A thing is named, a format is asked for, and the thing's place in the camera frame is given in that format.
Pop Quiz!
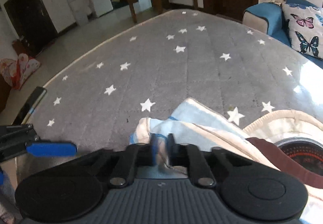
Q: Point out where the butterfly print pillow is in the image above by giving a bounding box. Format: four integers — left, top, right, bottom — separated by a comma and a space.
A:
282, 3, 322, 59

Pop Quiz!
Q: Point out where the blue beige striped shirt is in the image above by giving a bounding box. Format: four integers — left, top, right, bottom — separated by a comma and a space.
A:
130, 98, 322, 223

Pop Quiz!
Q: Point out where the grey star tablecloth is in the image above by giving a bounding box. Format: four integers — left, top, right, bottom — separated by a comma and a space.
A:
30, 11, 322, 154

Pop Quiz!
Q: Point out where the black induction cooktop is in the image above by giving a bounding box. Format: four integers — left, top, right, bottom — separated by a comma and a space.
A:
274, 137, 322, 176

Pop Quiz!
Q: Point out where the blue sofa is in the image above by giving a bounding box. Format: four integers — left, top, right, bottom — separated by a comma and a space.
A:
242, 0, 322, 67

